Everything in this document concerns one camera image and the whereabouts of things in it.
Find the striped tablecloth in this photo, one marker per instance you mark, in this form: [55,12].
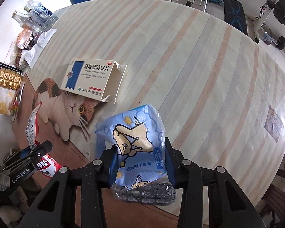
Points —
[220,95]

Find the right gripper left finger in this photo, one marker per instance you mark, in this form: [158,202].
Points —
[55,205]

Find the cat picture mat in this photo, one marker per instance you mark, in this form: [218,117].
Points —
[63,109]

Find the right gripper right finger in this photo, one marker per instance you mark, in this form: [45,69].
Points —
[214,189]

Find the gold foil snack jar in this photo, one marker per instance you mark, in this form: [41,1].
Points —
[11,84]

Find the blue white medicine box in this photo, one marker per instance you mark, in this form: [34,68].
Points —
[94,78]

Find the blue cartoon snack bag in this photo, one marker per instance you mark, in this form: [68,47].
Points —
[138,171]

